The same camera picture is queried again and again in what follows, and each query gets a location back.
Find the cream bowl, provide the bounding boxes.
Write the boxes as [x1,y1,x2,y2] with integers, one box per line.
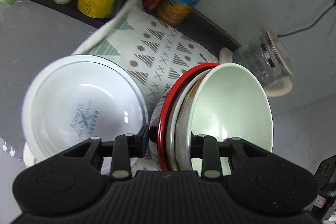
[166,69,211,171]
[175,63,273,172]

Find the patterned fringed table mat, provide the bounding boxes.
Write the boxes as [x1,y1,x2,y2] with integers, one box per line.
[72,0,220,171]

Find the glass electric kettle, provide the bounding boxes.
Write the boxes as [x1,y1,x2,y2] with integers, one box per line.
[233,28,294,97]

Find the small white bakery plate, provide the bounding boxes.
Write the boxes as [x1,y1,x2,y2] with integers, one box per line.
[31,61,145,159]

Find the right black power cable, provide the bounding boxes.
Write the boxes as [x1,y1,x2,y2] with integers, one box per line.
[277,2,336,38]

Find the red and black bowl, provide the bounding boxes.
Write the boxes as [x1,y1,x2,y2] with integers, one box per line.
[149,63,219,171]

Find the large white rimmed plate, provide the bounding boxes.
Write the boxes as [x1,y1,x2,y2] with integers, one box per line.
[22,143,38,168]

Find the cream kettle base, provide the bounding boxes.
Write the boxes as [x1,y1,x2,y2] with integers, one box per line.
[219,47,293,97]

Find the white Sweet deep plate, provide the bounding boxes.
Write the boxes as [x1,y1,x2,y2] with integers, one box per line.
[20,53,149,160]

